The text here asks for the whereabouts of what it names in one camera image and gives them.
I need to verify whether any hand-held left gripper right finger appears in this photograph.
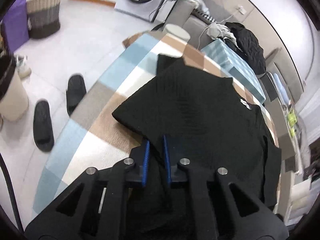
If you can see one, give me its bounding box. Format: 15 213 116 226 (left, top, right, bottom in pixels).
162 134 288 240

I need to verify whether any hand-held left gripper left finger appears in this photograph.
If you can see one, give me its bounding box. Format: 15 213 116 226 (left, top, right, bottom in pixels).
24 140 150 240

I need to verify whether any black knit sweater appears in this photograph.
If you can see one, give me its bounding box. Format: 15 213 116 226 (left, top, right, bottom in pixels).
112 54 282 240

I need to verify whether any light grey clothes pile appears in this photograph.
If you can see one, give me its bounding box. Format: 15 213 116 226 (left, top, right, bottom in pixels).
205 22 237 43

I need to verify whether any checkered tablecloth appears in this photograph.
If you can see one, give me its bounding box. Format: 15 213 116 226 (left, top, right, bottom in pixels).
32 31 280 215

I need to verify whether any black slipper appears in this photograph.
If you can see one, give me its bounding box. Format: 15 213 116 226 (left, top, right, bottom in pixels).
66 74 87 117
33 100 55 152

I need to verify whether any blue checkered small table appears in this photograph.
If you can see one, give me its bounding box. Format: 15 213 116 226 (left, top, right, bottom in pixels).
201 38 266 103

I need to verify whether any off-white round stool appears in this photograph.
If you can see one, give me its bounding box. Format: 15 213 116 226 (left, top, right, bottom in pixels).
164 24 191 40

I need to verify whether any green toy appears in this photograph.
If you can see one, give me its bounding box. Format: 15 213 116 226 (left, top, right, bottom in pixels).
287 105 298 136

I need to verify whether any light blue pillow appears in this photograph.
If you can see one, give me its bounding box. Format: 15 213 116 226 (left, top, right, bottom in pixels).
274 72 288 98

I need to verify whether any black puffer jacket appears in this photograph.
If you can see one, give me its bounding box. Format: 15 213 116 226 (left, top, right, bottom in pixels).
225 22 267 75

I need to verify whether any houndstooth pillow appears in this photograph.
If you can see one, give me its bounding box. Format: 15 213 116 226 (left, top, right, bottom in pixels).
195 7 215 25

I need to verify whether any beige trash bin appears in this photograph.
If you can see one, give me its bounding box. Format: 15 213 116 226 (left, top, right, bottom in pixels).
0 55 29 122

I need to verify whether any white sneaker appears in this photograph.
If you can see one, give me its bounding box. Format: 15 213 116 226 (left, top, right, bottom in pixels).
15 55 32 79

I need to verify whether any woven laundry basket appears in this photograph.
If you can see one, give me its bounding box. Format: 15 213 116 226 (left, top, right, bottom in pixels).
26 0 62 39

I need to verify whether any black cable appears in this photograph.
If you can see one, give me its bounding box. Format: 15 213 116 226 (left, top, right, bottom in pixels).
0 152 22 233

